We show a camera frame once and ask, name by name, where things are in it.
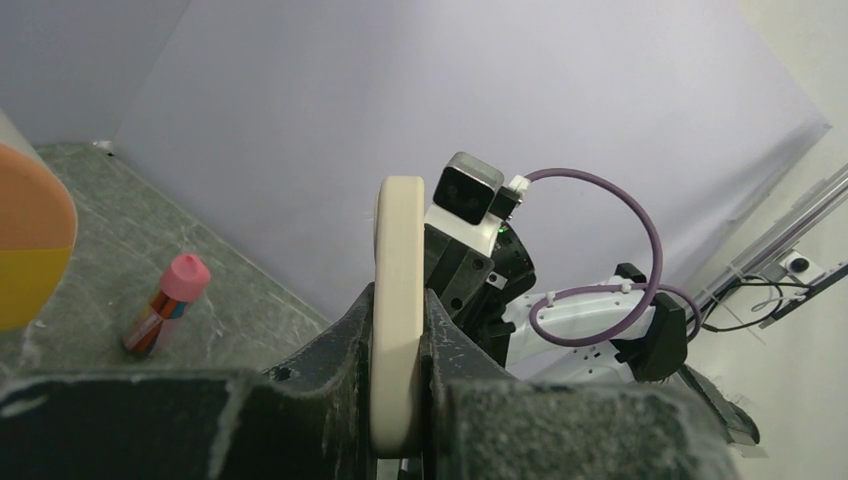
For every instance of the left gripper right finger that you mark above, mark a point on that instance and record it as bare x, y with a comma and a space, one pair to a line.
480, 422

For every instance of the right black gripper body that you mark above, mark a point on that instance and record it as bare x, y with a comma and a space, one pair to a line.
475, 288

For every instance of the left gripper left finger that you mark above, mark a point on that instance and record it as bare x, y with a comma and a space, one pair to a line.
304, 418

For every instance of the phone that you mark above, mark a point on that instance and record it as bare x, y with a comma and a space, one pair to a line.
397, 317

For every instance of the pink capped marker tube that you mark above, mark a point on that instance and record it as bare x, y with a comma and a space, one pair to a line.
180, 285

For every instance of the round pastel drawer cabinet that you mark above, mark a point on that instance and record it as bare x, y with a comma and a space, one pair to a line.
38, 229

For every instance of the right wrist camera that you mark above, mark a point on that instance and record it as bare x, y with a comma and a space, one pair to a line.
472, 200

